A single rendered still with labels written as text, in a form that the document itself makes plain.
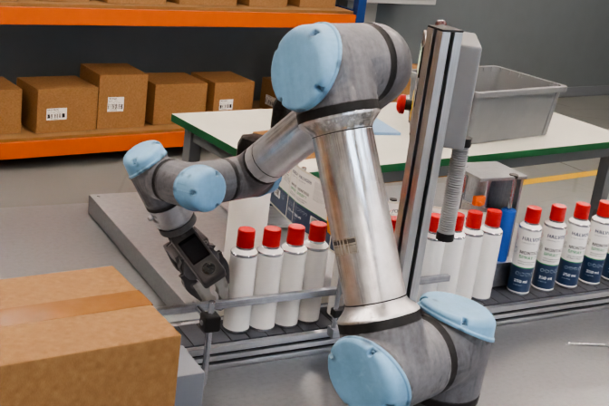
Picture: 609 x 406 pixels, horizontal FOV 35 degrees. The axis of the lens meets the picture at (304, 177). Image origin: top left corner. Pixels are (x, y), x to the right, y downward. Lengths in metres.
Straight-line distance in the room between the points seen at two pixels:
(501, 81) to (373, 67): 3.06
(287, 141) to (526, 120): 2.58
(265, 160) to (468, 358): 0.48
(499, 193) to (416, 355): 1.02
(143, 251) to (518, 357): 0.84
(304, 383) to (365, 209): 0.60
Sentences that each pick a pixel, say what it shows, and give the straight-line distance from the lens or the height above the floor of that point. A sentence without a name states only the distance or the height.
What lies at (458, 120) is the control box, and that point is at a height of 1.34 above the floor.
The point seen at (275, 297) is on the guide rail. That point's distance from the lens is 1.83.
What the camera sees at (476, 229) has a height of 1.05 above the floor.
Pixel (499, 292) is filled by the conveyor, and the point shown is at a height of 0.88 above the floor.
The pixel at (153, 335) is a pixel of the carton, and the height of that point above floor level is 1.12.
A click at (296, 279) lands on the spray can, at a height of 0.98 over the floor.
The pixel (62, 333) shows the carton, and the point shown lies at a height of 1.12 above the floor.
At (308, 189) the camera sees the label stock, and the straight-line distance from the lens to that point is 2.24.
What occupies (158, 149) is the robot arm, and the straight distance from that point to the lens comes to 1.65.
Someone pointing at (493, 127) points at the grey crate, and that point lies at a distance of 3.88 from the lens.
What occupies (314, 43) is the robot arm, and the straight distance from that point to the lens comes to 1.27.
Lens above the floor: 1.72
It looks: 17 degrees down
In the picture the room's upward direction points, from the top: 7 degrees clockwise
